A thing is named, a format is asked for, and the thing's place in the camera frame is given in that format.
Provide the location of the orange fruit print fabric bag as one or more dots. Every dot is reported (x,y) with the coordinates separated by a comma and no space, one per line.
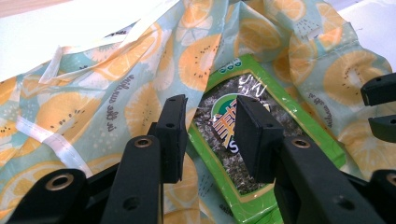
(93,102)

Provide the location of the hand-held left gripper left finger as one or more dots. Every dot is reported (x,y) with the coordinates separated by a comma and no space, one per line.
(169,146)

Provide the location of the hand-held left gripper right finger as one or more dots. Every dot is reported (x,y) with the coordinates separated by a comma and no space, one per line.
(258,146)

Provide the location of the green snack packet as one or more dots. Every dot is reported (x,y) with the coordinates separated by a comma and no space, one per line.
(211,168)

